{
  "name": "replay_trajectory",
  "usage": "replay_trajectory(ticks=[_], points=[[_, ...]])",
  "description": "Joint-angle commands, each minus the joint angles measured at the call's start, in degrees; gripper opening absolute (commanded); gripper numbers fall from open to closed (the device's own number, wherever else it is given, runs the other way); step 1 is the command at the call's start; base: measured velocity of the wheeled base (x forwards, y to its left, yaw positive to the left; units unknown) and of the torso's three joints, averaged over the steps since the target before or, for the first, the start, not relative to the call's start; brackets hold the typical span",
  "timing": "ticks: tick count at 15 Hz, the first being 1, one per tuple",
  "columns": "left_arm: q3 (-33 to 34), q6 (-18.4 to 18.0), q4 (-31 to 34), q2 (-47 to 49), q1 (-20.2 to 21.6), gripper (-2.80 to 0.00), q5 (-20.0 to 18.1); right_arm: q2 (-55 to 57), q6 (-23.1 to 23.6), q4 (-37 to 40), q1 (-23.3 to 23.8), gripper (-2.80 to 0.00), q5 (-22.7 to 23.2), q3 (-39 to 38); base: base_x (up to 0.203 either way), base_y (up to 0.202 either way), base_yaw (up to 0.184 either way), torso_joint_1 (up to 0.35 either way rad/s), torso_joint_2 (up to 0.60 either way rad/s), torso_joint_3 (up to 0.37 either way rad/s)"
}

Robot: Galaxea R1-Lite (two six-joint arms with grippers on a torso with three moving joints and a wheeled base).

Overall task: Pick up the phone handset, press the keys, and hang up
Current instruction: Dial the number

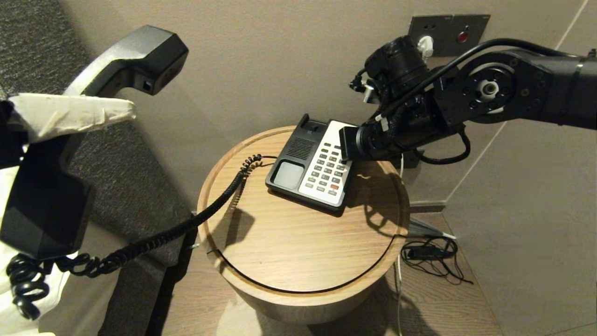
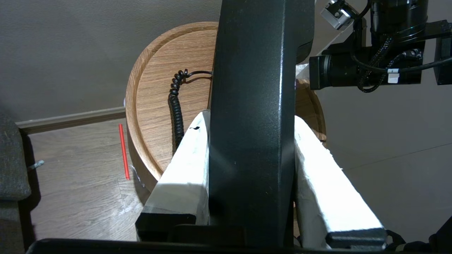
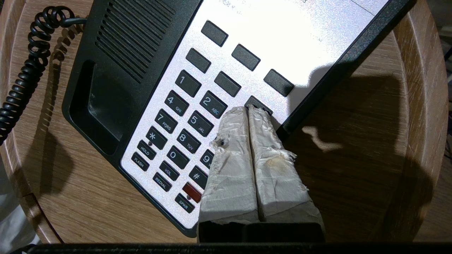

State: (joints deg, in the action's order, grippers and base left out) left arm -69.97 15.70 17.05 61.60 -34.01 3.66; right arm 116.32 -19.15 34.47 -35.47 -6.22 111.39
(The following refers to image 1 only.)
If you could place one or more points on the black telephone handset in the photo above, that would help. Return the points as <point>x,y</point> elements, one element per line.
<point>140,51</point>

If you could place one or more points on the black and white telephone base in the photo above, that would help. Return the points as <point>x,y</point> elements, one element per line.
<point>322,182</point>

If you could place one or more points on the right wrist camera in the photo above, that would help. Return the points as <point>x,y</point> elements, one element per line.
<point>368,94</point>

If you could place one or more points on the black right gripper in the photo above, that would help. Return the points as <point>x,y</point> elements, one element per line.
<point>378,140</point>

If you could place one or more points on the white bed linen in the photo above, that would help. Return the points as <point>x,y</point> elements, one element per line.
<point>11,330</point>

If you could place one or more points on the grey wall socket panel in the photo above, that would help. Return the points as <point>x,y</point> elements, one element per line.
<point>443,27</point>

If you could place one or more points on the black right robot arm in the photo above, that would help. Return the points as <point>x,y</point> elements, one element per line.
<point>536,88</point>

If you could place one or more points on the small dark wall outlet plate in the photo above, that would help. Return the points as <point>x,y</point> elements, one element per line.
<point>409,161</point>

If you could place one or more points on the dark grey bed frame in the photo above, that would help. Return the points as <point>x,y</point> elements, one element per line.
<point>135,298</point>

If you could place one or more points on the round wooden side table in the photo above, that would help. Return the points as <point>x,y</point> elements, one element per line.
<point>303,247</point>

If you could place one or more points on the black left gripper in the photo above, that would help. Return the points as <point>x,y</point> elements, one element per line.
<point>9,144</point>

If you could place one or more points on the beige mattress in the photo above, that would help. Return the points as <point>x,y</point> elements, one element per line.
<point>84,303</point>

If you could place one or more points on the white power plug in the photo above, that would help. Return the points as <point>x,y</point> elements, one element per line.
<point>425,44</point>

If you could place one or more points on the grey fabric headboard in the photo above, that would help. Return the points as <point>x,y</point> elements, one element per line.
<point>46,46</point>

